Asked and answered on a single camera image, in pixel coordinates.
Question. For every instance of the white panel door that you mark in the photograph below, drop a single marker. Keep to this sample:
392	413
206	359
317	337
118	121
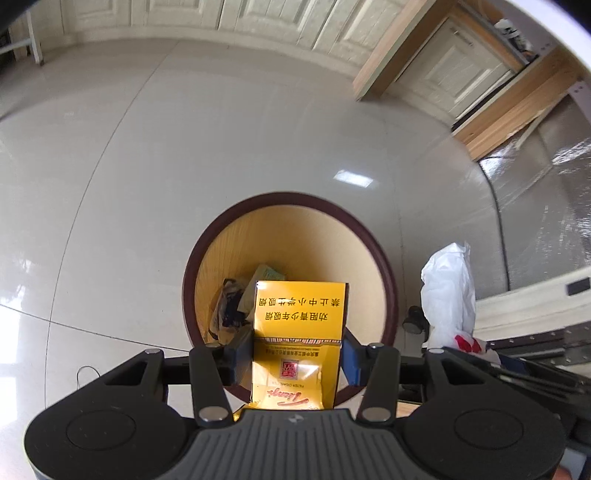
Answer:
452	69

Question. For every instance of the wooden waste bin dark rim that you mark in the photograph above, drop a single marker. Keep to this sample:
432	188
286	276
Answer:
295	240

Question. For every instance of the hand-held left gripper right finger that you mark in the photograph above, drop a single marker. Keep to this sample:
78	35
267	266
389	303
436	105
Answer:
351	364

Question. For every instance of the wooden door frame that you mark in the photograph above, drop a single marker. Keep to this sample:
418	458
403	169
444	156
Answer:
521	106

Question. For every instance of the yellow cigarette pack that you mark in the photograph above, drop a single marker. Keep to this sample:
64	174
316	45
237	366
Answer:
300	323

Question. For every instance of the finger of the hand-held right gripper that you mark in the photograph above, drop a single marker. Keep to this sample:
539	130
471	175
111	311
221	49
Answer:
512	369

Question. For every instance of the dark crumpled wrapper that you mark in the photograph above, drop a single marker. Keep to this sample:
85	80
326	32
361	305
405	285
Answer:
228	309

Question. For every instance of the silver foil mat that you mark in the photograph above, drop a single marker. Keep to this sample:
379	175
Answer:
545	207

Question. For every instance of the white folding doors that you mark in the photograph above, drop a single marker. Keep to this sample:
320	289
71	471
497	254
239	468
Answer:
231	18

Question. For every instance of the wooden slat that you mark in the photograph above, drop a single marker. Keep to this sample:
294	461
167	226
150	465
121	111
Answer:
538	124

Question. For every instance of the white furniture frame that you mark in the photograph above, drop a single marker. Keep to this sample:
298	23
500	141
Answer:
531	304

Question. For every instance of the white metal leg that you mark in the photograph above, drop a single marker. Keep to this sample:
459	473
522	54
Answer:
36	41

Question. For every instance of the black caster wheel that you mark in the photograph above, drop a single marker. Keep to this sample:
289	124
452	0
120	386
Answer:
413	321

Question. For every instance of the green crumpled paper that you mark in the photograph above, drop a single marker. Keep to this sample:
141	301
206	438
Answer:
270	272

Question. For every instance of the white plastic bag red print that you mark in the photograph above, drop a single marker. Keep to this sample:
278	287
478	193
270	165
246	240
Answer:
448	295

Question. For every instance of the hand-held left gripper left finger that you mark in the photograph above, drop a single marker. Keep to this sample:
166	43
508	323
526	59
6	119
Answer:
238	360

